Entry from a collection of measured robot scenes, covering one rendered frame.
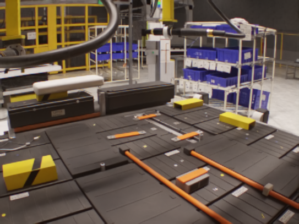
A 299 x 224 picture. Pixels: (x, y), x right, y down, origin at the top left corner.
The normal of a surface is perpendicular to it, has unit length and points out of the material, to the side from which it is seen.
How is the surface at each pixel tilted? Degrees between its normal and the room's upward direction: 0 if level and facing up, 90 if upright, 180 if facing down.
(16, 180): 90
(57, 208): 0
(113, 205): 0
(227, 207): 0
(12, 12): 90
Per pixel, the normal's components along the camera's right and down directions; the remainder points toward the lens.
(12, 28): 0.34, 0.28
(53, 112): 0.56, 0.25
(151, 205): 0.00, -0.96
